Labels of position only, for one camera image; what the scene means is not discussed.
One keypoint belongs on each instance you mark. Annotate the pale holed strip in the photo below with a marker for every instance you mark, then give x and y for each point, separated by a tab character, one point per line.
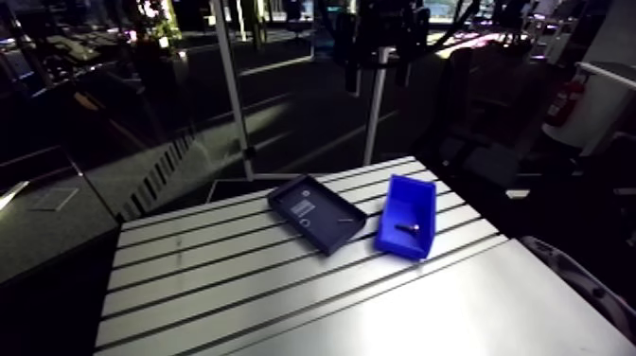
581	278
159	174

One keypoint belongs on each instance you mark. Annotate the dark blue-grey tray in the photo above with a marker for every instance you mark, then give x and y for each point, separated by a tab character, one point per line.
318	213

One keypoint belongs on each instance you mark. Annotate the steel bolt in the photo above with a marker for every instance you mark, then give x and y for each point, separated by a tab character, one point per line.
408	228

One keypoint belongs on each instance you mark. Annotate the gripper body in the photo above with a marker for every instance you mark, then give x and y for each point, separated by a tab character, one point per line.
380	22

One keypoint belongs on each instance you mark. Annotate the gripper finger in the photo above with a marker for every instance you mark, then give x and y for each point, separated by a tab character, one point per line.
352	59
411	44

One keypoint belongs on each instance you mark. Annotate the blue bin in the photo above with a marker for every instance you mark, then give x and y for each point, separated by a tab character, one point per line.
405	213

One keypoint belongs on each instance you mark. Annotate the red fire extinguisher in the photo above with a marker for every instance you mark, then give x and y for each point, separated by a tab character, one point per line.
564	102

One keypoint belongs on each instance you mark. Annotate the pale metal post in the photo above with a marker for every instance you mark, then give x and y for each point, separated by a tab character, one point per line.
375	109
233	89

